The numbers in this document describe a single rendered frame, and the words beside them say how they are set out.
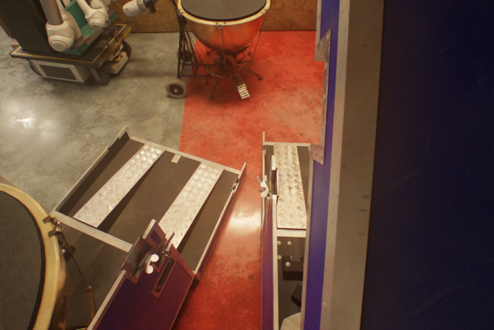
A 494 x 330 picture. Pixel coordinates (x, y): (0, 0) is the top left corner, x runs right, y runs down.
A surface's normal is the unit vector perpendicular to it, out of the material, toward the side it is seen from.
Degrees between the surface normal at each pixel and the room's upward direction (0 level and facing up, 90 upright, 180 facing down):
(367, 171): 42
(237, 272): 0
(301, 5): 90
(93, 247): 0
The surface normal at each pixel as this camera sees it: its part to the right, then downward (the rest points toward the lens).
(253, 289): 0.00, -0.60
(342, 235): -0.03, 0.08
